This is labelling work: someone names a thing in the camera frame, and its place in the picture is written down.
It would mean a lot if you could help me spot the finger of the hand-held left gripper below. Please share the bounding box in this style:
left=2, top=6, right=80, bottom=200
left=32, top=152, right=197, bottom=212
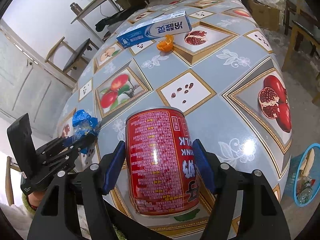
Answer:
left=36, top=134, right=83, bottom=158
left=44, top=136, right=98, bottom=167

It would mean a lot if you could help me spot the blue white toothpaste box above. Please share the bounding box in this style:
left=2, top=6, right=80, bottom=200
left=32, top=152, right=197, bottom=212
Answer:
left=116, top=11, right=192, bottom=48

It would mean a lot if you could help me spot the blue plastic basket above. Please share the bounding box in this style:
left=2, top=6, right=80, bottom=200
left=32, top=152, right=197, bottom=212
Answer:
left=287, top=143, right=320, bottom=207

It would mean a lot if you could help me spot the fruit pattern tablecloth table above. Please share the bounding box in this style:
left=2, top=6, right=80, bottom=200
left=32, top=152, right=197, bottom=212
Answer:
left=56, top=0, right=293, bottom=240

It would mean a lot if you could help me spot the wooden chair black seat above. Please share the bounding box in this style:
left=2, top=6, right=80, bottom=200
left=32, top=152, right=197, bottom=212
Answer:
left=281, top=20, right=320, bottom=105
left=45, top=36, right=100, bottom=74

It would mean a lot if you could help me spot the red drink can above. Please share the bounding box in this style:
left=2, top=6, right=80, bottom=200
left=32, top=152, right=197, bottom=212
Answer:
left=125, top=107, right=200, bottom=216

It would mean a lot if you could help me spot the small brown cardboard box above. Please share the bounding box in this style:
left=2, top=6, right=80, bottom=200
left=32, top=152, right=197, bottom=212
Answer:
left=115, top=0, right=148, bottom=10

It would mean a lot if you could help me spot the dark wooden stool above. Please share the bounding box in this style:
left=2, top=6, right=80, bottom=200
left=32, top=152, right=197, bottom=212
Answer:
left=284, top=0, right=320, bottom=35

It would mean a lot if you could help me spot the orange peel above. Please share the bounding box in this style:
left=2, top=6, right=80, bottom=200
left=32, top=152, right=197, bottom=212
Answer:
left=157, top=35, right=175, bottom=52

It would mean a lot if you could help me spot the person's left forearm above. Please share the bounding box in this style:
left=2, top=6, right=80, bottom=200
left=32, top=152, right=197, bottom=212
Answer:
left=26, top=191, right=43, bottom=212

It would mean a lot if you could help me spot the black cloth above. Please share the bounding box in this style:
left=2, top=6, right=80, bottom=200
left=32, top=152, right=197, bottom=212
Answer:
left=95, top=12, right=130, bottom=33

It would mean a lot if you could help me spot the crumpled beige paper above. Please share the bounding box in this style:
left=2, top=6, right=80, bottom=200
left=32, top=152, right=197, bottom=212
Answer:
left=300, top=149, right=315, bottom=178

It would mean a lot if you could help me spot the metal flask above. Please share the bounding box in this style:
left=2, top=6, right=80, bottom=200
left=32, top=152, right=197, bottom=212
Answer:
left=70, top=2, right=81, bottom=17

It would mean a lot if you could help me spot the blue wrapper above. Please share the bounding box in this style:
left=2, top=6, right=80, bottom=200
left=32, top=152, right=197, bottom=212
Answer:
left=72, top=109, right=99, bottom=155

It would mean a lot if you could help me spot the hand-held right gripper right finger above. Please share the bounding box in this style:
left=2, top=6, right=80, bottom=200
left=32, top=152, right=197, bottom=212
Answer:
left=192, top=139, right=292, bottom=240

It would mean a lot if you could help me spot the white door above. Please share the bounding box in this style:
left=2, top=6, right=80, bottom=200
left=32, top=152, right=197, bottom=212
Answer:
left=0, top=20, right=75, bottom=140

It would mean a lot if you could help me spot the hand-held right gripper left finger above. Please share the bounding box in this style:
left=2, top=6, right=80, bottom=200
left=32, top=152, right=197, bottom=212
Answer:
left=27, top=140, right=125, bottom=240

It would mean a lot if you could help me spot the open cardboard box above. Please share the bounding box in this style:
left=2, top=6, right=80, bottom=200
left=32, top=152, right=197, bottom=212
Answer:
left=246, top=0, right=280, bottom=32

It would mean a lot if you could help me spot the long wooden side table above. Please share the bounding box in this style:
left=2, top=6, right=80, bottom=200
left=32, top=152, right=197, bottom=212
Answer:
left=71, top=0, right=213, bottom=43

